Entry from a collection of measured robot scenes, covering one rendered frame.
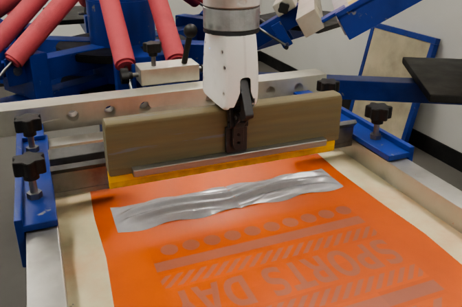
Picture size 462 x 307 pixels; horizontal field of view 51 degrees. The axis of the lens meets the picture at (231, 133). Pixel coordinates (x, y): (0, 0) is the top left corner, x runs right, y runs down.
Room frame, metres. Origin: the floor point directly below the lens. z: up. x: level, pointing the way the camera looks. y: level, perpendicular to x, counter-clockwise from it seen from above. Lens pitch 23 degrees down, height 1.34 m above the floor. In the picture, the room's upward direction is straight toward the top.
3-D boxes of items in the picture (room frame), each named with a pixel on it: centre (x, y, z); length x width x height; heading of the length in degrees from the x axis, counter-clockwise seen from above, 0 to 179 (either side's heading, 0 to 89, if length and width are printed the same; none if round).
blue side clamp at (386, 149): (0.86, -0.22, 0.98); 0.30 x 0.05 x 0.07; 21
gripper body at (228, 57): (0.66, 0.00, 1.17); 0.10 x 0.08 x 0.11; 22
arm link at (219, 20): (0.66, 0.00, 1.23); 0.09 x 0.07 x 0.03; 22
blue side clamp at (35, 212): (0.65, 0.30, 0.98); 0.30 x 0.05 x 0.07; 21
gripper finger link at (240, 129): (0.63, -0.01, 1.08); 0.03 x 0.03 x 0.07; 22
